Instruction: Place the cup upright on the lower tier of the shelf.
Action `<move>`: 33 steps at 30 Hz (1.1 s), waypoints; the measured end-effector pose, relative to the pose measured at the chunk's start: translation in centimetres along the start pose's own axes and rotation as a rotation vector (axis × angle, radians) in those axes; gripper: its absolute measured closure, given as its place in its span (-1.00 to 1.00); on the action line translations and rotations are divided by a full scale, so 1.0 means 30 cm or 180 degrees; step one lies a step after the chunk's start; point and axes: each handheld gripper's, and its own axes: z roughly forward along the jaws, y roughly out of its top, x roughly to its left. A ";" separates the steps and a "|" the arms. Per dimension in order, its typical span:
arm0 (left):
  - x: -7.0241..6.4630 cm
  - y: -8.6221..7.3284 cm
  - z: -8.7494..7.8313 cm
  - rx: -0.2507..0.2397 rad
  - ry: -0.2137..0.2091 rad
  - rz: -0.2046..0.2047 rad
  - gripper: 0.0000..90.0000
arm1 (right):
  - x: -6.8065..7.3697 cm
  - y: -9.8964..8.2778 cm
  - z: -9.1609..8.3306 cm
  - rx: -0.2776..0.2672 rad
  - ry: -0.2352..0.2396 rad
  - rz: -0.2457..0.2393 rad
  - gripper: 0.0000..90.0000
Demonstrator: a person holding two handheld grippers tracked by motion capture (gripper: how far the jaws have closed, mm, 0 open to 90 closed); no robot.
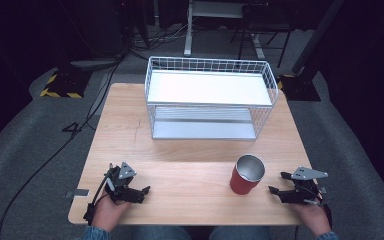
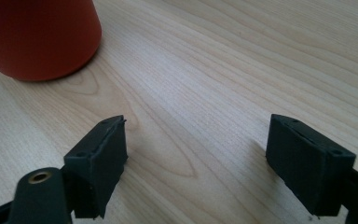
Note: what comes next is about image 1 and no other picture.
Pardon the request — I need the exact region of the person's left hand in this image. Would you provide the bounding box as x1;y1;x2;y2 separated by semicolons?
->
91;189;131;233

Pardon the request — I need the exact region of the person's right hand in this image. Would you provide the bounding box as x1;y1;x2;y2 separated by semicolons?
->
291;203;332;238

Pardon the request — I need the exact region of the long black floor cable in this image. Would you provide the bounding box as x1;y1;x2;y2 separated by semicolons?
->
0;59;123;240

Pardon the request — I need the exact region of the white wire shelf rack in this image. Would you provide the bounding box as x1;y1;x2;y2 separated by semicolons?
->
144;55;279;142

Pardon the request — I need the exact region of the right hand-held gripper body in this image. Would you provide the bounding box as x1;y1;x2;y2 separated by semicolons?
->
279;166;329;205

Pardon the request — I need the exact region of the dark slanted stand post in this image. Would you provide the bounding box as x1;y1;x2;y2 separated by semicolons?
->
291;0;345;76

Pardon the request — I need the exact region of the black metal chair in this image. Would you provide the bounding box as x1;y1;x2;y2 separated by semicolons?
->
229;2;295;69

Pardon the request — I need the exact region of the dark cabinet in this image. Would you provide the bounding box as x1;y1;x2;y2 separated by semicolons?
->
75;0;128;58

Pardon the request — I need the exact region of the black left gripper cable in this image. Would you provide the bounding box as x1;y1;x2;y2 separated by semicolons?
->
82;176;111;225

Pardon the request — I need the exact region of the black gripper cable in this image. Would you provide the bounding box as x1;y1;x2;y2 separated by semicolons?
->
322;202;334;229
82;176;111;225

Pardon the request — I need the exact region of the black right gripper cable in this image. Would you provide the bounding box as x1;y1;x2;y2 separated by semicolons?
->
322;202;334;229

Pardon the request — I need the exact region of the grey tape strip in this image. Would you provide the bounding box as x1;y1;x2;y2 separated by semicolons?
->
65;188;91;200

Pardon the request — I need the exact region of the hazard striped stand base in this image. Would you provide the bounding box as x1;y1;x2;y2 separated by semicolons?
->
276;73;322;102
39;67;93;100

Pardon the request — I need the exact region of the bundle of floor cables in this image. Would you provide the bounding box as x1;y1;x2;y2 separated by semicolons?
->
126;22;188;62

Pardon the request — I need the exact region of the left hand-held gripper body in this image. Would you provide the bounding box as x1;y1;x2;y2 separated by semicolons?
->
104;161;146;205

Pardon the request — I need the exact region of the red metal cup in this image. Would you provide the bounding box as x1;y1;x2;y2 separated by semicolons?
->
229;154;266;196

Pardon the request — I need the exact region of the white desk frame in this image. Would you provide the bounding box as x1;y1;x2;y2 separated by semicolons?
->
183;0;245;57

